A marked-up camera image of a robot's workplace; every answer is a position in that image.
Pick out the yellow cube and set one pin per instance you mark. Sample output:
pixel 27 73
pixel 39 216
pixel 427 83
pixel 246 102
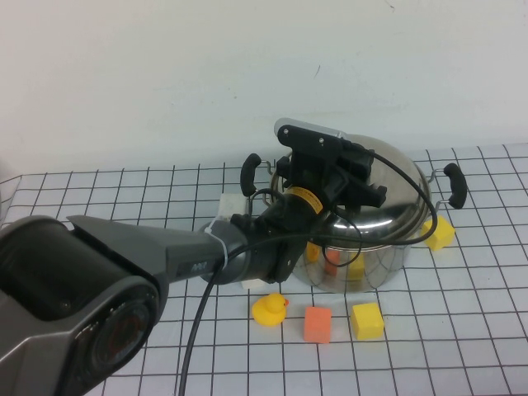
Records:
pixel 439 235
pixel 368 322

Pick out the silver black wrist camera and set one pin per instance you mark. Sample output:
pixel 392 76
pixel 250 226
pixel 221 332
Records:
pixel 307 138

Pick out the white power adapter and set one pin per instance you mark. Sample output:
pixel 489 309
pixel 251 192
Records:
pixel 231 204

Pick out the white cube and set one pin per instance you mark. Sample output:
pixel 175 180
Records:
pixel 252 284

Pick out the steel lid with black knob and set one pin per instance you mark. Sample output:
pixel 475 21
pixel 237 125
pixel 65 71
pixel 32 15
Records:
pixel 392 198

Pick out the orange block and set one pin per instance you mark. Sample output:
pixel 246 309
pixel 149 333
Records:
pixel 317 326

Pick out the white black-grid tablecloth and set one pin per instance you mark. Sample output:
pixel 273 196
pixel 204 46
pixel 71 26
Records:
pixel 412 363

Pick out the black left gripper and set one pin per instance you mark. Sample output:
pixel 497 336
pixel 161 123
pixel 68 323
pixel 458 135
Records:
pixel 317 173

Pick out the yellow rubber duck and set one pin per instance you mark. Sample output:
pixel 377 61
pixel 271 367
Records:
pixel 268 313

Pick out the white zip tie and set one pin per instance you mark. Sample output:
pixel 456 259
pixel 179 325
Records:
pixel 220 243

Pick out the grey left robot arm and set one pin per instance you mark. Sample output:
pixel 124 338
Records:
pixel 103 268

